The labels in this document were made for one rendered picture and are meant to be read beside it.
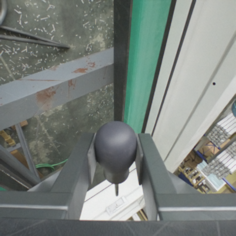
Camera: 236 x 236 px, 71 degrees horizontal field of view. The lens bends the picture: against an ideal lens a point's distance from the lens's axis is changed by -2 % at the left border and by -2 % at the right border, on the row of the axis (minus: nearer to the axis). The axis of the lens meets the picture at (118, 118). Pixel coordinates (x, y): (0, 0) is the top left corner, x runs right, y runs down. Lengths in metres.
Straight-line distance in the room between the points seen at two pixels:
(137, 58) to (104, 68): 0.05
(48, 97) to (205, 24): 0.17
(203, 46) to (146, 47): 0.06
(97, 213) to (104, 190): 0.05
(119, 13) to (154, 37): 0.04
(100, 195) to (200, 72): 0.33
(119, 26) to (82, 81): 0.07
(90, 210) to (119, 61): 0.33
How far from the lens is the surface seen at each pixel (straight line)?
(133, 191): 0.43
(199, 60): 0.20
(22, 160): 1.25
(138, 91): 0.21
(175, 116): 0.26
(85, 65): 0.22
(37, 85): 0.20
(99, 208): 0.42
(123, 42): 0.18
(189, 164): 6.64
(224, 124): 4.53
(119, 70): 0.21
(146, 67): 0.19
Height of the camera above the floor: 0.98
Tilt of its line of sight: 30 degrees down
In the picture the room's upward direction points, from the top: 141 degrees clockwise
